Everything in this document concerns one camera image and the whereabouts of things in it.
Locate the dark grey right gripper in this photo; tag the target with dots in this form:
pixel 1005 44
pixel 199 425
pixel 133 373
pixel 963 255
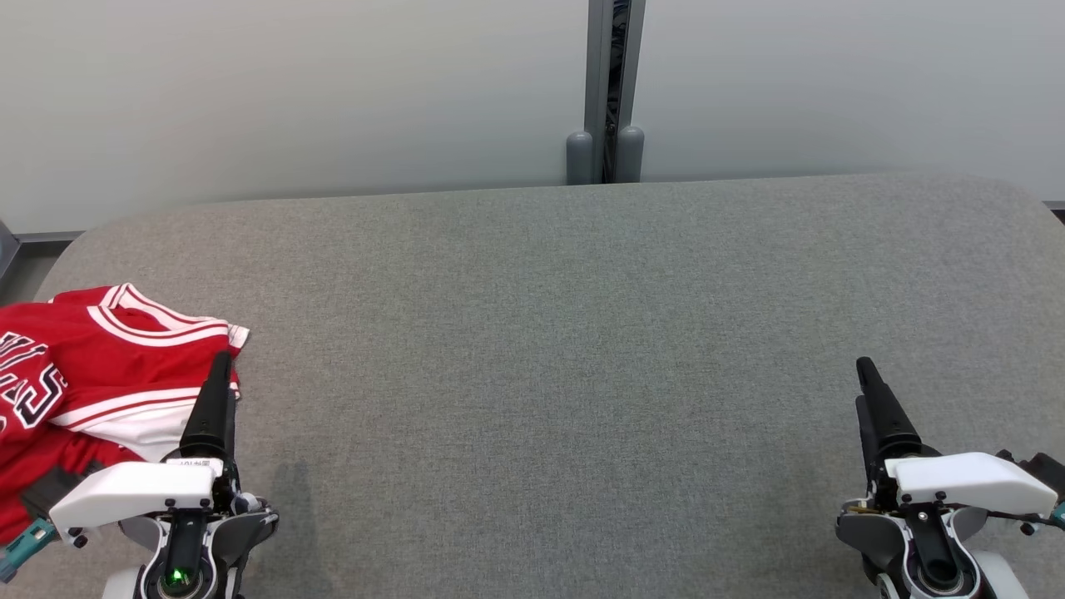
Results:
pixel 865 528

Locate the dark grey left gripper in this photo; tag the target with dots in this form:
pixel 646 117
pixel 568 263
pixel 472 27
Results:
pixel 245 528

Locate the red basketball jersey number 23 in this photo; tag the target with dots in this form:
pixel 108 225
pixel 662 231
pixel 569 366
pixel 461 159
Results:
pixel 100 358

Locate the red shorts with white stripe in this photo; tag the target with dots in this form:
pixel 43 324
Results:
pixel 37 474

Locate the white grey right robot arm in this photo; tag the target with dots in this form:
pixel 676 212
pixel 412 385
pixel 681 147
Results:
pixel 940 578

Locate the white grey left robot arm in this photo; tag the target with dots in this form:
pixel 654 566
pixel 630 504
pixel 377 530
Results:
pixel 175 584

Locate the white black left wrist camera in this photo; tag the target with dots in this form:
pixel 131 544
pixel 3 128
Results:
pixel 133 491

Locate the grey partition base rail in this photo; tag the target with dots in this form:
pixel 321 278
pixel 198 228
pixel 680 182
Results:
pixel 50 237

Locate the grey partition post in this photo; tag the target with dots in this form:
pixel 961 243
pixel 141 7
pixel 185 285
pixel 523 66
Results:
pixel 634 83
pixel 597 83

